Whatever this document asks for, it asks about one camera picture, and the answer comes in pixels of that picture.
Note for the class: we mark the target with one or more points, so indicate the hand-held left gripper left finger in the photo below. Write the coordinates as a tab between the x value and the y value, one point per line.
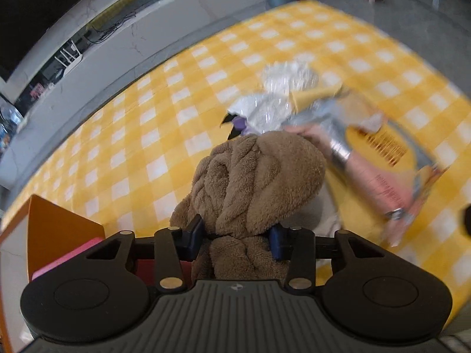
193	242

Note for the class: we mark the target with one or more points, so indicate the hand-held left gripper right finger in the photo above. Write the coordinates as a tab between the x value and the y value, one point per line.
276	243

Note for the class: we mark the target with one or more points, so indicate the brown knotted plush towel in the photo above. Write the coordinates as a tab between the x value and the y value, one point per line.
250	184

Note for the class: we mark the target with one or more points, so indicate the white plastic bag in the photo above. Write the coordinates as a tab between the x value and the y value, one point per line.
265	112

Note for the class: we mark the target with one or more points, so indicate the orange storage box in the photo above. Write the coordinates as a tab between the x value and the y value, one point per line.
55	224

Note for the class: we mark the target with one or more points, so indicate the plastic snack packet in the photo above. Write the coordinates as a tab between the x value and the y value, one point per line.
379	147

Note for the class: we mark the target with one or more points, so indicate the small black and purple toy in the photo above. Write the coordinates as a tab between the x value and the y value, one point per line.
235	127

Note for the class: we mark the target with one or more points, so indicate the yellow checkered tablecloth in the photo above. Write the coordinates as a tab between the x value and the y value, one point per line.
165	117

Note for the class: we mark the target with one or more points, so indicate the red box with lid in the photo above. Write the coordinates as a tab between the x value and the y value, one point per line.
66	259

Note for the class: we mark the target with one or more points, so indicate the crumpled white wrapper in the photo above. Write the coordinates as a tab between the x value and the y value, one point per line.
289	77

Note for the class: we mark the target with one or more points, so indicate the black fuzzy round cushion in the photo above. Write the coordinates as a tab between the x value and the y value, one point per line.
468	220

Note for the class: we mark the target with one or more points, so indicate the white marble television cabinet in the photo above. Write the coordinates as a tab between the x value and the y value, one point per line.
128	44

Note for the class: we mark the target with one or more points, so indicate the small pink box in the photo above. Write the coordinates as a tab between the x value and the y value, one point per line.
37	91

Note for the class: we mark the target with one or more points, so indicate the white router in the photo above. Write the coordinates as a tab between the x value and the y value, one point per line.
73	60

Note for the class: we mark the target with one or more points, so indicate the black flat-screen television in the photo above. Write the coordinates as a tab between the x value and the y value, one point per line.
36	7

